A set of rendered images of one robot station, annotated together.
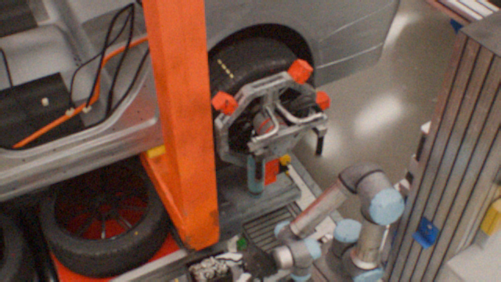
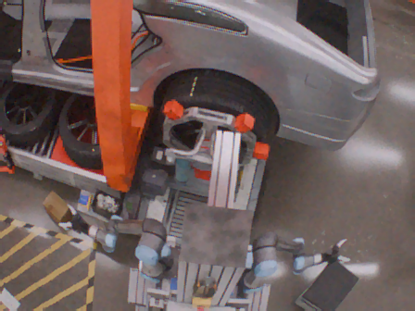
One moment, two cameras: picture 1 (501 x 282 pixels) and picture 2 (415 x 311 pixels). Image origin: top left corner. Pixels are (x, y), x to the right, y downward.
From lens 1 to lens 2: 1.67 m
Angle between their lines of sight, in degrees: 24
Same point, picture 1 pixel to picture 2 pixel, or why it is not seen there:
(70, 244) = (63, 130)
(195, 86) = (111, 105)
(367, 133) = (329, 188)
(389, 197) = (145, 252)
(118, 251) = (79, 153)
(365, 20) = (327, 118)
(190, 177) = (106, 147)
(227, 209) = (158, 175)
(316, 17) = (284, 93)
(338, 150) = (300, 186)
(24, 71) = not seen: hidden behind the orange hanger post
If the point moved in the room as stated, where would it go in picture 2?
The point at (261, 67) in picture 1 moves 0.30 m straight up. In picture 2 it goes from (214, 102) to (218, 72)
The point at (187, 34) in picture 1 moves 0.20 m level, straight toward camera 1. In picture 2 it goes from (107, 79) to (83, 107)
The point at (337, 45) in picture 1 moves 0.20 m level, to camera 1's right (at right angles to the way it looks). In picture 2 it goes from (302, 121) to (324, 141)
